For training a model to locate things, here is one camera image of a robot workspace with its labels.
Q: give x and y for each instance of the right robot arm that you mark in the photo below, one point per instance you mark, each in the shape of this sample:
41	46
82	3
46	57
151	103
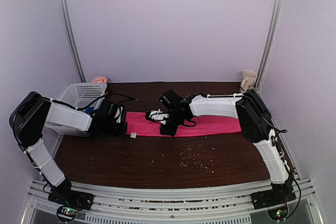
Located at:
239	112

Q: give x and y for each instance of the red white bowl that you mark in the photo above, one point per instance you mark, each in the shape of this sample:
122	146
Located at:
100	79

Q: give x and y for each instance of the white plastic basket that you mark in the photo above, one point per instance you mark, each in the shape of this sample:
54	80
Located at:
78	103

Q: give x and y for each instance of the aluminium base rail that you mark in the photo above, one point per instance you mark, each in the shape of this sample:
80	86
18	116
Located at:
222	204

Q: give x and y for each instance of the left aluminium post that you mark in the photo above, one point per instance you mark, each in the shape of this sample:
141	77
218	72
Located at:
71	40

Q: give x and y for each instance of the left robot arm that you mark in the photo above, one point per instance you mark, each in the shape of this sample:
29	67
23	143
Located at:
37	113

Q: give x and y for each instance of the beige printed mug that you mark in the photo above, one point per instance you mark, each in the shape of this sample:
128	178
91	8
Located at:
249	78

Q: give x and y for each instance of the aluminium post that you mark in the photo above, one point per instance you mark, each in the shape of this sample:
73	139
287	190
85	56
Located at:
71	40
269	44

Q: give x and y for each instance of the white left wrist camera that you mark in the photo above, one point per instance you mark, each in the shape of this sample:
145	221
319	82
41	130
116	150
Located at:
119	113

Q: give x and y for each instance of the pink towel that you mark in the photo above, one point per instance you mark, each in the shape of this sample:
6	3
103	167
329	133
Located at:
205	125

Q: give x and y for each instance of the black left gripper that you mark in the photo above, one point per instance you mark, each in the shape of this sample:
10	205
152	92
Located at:
122	131

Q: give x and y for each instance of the blue rolled towel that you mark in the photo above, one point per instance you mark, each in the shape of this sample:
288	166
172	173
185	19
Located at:
90	109

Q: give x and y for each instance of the right aluminium post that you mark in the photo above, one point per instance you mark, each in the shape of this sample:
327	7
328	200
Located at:
269	44

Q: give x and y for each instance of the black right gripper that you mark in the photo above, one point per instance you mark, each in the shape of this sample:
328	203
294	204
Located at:
170	131

